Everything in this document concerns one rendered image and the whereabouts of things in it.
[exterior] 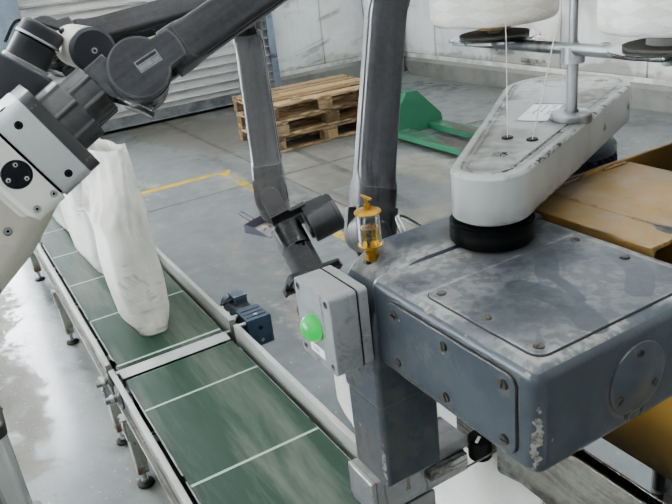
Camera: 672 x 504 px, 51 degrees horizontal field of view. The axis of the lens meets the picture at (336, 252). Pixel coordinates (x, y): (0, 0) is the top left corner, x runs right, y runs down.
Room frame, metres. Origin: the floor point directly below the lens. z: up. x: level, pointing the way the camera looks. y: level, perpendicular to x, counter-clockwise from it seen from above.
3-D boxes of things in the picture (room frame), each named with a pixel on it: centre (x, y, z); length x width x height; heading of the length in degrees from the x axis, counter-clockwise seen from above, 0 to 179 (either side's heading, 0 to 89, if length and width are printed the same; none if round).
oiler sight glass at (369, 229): (0.69, -0.04, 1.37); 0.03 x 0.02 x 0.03; 28
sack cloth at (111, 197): (2.53, 0.80, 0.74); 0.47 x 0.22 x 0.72; 26
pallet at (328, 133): (6.74, 0.09, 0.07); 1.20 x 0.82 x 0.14; 116
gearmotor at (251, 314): (2.47, 0.41, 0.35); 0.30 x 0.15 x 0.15; 28
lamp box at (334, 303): (0.65, 0.01, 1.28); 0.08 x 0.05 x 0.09; 28
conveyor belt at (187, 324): (3.17, 1.14, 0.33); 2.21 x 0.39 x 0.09; 28
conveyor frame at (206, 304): (3.15, 1.13, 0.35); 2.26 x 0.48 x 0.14; 28
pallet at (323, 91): (6.71, 0.10, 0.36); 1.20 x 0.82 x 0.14; 114
